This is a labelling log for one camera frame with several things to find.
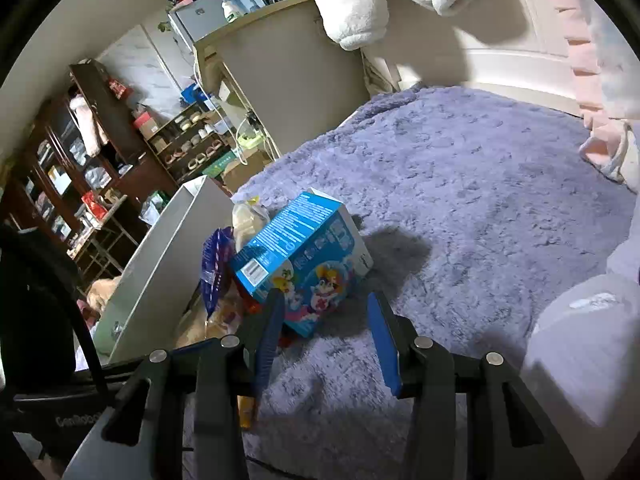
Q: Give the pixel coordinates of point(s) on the pink ruffled cloth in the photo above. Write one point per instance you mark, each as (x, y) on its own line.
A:
(590, 60)

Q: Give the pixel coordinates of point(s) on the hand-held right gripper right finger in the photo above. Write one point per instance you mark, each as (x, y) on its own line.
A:
(384, 347)

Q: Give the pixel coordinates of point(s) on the white storage bin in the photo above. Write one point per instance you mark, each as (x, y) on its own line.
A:
(160, 270)

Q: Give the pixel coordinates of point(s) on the blue cartoon print box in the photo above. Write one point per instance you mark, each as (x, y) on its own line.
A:
(300, 255)

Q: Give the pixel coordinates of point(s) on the grey refrigerator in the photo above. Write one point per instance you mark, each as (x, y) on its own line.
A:
(200, 17)

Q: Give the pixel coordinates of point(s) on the wooden shoe rack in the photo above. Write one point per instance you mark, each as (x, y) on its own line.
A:
(192, 140)

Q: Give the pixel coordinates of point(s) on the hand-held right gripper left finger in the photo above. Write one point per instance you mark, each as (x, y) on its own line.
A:
(267, 332)

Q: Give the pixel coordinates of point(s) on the white pillow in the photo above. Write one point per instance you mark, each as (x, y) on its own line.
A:
(585, 345)

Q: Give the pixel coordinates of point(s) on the beige bedside cabinet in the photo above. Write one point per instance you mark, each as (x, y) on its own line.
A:
(295, 75)

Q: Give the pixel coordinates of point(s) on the blue snack bag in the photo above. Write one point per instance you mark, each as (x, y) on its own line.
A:
(215, 272)

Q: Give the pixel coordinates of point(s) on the dark wooden display cabinet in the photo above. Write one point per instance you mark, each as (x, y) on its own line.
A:
(75, 170)

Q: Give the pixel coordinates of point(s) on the white bed headboard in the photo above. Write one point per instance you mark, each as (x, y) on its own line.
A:
(510, 50)

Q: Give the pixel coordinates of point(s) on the clear bread bag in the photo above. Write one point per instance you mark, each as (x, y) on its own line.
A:
(247, 225)

